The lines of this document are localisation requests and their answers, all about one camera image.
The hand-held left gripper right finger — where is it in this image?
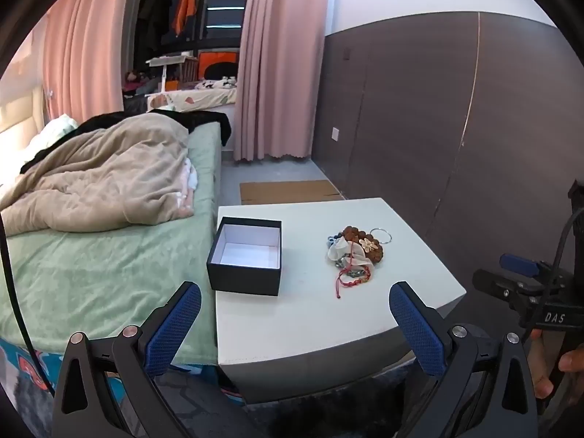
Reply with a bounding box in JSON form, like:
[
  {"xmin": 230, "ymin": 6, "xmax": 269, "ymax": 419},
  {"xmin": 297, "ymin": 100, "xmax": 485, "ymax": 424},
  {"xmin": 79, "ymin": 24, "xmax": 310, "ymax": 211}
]
[{"xmin": 389, "ymin": 281, "xmax": 539, "ymax": 438}]

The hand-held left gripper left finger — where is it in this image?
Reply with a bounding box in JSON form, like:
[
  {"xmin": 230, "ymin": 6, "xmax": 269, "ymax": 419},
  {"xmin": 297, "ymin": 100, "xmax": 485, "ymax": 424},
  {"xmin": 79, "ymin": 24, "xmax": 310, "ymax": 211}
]
[{"xmin": 51, "ymin": 280, "xmax": 256, "ymax": 438}]

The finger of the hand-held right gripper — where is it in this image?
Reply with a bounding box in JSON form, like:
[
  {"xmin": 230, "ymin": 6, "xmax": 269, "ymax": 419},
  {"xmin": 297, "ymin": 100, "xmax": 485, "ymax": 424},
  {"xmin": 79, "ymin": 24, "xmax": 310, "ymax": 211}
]
[
  {"xmin": 472, "ymin": 268, "xmax": 545, "ymax": 304},
  {"xmin": 499, "ymin": 254, "xmax": 555, "ymax": 279}
]

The black jewelry box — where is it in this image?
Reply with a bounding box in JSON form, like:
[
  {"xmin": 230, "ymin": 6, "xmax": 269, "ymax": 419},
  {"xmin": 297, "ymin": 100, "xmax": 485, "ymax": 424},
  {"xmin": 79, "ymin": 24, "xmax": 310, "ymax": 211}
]
[{"xmin": 206, "ymin": 217, "xmax": 283, "ymax": 297}]

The red cord bracelet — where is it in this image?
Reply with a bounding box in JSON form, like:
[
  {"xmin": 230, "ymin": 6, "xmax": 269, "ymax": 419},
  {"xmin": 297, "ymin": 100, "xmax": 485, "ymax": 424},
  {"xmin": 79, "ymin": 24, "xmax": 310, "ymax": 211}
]
[{"xmin": 337, "ymin": 244, "xmax": 372, "ymax": 300}]

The white cloth pouch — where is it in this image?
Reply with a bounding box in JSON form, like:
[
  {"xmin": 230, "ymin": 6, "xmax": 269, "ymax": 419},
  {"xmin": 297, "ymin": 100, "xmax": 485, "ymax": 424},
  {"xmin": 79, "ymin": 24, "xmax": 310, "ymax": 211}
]
[{"xmin": 326, "ymin": 239, "xmax": 372, "ymax": 268}]

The person's right hand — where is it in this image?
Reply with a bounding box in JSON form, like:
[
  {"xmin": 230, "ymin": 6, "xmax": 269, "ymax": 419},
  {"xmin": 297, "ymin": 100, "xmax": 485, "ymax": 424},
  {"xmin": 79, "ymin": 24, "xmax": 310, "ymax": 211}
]
[{"xmin": 530, "ymin": 328, "xmax": 584, "ymax": 400}]

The bed with green sheet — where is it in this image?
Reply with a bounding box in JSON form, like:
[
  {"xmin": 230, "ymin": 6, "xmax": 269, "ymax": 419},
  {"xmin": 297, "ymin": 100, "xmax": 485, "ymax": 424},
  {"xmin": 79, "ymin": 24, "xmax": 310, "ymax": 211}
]
[{"xmin": 0, "ymin": 121, "xmax": 224, "ymax": 370}]

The white side table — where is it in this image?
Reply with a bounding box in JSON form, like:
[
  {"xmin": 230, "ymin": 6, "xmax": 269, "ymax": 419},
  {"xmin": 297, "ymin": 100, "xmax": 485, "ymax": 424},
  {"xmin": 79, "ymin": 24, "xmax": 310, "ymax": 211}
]
[{"xmin": 214, "ymin": 197, "xmax": 467, "ymax": 404}]

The pink white patterned cloth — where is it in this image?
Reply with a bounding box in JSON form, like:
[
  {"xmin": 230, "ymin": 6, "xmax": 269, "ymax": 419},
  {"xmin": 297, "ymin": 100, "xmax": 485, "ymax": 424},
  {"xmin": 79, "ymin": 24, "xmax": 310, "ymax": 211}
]
[{"xmin": 176, "ymin": 157, "xmax": 199, "ymax": 215}]

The printed bed skirt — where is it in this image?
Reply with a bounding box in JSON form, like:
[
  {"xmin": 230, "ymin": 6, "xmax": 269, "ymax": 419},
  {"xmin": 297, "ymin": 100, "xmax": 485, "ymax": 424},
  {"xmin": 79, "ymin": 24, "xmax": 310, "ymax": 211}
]
[{"xmin": 0, "ymin": 338, "xmax": 60, "ymax": 420}]

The beige blanket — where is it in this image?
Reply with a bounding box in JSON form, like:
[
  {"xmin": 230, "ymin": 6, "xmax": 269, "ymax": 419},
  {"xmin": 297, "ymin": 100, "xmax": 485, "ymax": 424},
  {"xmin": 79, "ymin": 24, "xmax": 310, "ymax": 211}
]
[{"xmin": 0, "ymin": 112, "xmax": 197, "ymax": 238}]

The flat brown cardboard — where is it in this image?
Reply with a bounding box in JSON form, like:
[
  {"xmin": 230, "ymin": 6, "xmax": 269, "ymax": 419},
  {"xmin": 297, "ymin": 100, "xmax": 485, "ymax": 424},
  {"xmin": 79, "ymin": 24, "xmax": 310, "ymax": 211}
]
[{"xmin": 239, "ymin": 180, "xmax": 345, "ymax": 205}]

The black cloth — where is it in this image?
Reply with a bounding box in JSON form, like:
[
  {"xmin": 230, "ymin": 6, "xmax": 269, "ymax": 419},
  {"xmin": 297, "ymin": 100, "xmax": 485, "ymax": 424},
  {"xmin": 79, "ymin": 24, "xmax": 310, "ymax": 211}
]
[{"xmin": 20, "ymin": 108, "xmax": 233, "ymax": 174}]

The floral cushion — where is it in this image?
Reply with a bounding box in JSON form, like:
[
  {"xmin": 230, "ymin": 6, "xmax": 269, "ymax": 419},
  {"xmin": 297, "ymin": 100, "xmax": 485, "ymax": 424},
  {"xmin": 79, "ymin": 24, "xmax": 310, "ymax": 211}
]
[{"xmin": 147, "ymin": 87, "xmax": 238, "ymax": 112}]

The light green pillow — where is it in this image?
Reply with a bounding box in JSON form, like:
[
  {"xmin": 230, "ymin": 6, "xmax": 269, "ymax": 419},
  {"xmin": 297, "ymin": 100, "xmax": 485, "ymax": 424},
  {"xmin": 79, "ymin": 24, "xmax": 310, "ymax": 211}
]
[{"xmin": 32, "ymin": 114, "xmax": 78, "ymax": 147}]

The dark pink plush toy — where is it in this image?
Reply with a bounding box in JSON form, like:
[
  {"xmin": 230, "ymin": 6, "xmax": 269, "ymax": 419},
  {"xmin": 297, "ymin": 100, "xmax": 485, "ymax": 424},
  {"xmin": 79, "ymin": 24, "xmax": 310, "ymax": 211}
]
[{"xmin": 123, "ymin": 70, "xmax": 149, "ymax": 96}]

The beige headboard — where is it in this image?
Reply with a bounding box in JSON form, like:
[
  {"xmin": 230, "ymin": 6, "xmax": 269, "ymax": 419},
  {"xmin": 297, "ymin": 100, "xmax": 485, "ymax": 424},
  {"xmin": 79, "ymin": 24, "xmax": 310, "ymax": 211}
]
[{"xmin": 0, "ymin": 87, "xmax": 49, "ymax": 183}]

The white folding table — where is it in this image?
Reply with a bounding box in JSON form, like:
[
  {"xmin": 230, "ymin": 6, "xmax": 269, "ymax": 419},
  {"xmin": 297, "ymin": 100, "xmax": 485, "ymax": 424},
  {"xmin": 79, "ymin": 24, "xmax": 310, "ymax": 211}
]
[{"xmin": 145, "ymin": 55, "xmax": 198, "ymax": 96}]

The pink curtain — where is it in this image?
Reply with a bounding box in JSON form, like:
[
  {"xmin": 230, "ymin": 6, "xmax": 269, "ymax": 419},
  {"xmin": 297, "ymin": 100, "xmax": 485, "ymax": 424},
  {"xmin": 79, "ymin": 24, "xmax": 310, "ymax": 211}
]
[
  {"xmin": 234, "ymin": 0, "xmax": 330, "ymax": 162},
  {"xmin": 43, "ymin": 0, "xmax": 138, "ymax": 122}
]

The dark hanging garment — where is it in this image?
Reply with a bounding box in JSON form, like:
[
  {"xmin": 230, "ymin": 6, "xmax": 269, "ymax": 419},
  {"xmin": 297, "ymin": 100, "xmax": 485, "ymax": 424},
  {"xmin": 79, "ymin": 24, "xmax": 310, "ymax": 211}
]
[{"xmin": 137, "ymin": 0, "xmax": 172, "ymax": 51}]

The orange hanging garment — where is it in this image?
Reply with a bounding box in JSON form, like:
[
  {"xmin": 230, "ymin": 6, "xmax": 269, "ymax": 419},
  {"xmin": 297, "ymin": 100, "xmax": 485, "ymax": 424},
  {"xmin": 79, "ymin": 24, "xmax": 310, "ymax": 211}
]
[{"xmin": 172, "ymin": 0, "xmax": 200, "ymax": 37}]

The black cable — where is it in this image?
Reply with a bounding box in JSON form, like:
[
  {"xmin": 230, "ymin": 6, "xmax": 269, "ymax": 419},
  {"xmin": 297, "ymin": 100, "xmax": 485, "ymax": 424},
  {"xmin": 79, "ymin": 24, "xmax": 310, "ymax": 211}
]
[
  {"xmin": 0, "ymin": 216, "xmax": 53, "ymax": 391},
  {"xmin": 543, "ymin": 210, "xmax": 584, "ymax": 297}
]

